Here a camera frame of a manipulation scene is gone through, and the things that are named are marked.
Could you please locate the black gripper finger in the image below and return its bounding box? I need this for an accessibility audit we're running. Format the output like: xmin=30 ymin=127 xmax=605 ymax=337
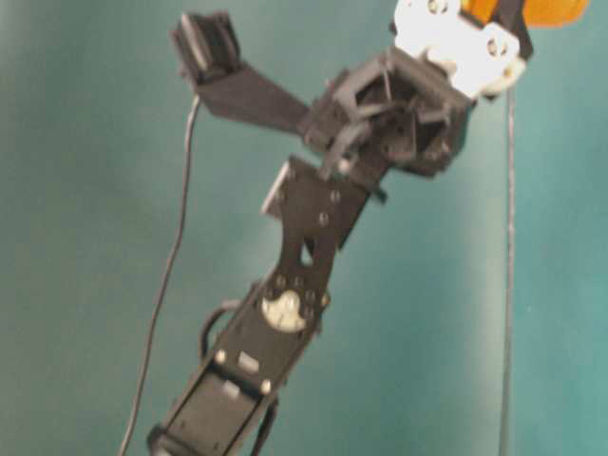
xmin=493 ymin=0 xmax=534 ymax=62

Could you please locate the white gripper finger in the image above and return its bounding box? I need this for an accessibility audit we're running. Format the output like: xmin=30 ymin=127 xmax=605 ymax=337
xmin=393 ymin=1 xmax=525 ymax=100

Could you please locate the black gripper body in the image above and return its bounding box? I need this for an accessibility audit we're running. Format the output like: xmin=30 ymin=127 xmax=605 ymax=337
xmin=298 ymin=46 xmax=470 ymax=180

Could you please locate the orange cup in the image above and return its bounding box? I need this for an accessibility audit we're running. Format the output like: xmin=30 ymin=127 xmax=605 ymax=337
xmin=461 ymin=0 xmax=589 ymax=28

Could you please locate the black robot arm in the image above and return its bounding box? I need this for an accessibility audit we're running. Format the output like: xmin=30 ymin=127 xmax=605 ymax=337
xmin=147 ymin=1 xmax=533 ymax=455

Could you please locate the thin black cable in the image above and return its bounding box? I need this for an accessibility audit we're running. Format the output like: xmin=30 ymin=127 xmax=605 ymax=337
xmin=113 ymin=93 xmax=203 ymax=456

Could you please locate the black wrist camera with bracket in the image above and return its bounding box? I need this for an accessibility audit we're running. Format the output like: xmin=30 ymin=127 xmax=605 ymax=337
xmin=171 ymin=11 xmax=309 ymax=135

